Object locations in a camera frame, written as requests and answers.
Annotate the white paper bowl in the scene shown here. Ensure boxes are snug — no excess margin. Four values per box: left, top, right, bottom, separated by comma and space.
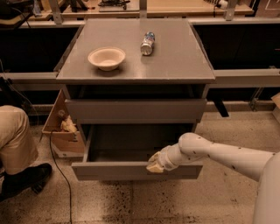
87, 47, 126, 71

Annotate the silver soda can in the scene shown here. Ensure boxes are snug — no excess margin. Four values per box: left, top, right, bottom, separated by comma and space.
140, 31, 155, 56

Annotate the wooden workbench in background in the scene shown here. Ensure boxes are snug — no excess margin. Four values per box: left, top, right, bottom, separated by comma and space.
29, 0, 256, 20

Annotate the black floor cable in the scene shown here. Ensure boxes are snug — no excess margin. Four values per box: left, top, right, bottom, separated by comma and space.
48, 129, 74, 224

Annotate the grey drawer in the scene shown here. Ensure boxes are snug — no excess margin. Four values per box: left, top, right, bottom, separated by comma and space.
72, 124, 203, 181
65, 99, 207, 124

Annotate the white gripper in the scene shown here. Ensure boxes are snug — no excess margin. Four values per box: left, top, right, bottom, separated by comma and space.
146, 143, 186, 173

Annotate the wooden box on floor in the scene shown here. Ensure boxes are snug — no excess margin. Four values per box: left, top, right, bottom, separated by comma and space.
42, 90, 85, 158

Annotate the grey top drawer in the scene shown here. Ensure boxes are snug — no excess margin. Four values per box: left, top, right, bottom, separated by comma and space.
65, 99, 207, 124

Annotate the black shoe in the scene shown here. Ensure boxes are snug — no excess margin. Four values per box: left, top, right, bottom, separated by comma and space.
0, 163, 53, 201

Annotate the grey metal rail frame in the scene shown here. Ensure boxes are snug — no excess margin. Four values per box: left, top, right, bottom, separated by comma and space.
0, 17, 280, 91

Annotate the beige trouser leg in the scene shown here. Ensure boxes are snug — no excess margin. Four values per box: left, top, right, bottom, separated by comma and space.
0, 105, 39, 175

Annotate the yellow toy in box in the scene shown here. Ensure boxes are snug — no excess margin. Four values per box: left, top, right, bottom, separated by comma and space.
60, 115, 77, 133

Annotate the grey drawer cabinet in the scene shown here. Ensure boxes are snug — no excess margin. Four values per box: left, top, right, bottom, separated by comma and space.
56, 18, 216, 147

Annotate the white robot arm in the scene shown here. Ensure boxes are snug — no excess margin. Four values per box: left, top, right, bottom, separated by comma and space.
147, 132, 280, 224

